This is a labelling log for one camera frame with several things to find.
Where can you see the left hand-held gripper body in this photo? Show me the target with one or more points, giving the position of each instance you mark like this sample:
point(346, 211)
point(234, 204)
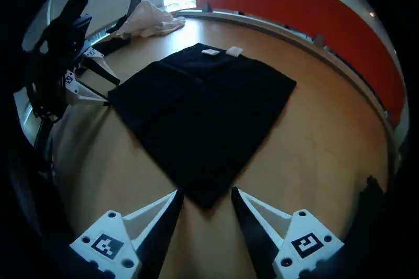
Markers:
point(52, 59)

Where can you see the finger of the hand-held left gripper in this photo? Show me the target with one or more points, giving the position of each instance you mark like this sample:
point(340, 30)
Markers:
point(80, 94)
point(98, 61)

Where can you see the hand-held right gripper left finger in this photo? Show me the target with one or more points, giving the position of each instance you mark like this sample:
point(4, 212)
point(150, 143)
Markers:
point(129, 226)

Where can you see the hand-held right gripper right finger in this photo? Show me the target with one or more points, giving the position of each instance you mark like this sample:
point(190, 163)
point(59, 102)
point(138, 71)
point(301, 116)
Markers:
point(278, 226)

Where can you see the black towel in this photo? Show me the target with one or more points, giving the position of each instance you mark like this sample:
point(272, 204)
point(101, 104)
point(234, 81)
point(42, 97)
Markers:
point(203, 112)

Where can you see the heap of white towels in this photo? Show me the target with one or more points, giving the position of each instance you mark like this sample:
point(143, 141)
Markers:
point(149, 19)

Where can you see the red desk screen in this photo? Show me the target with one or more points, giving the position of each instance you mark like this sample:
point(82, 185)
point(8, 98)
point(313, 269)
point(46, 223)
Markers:
point(314, 14)

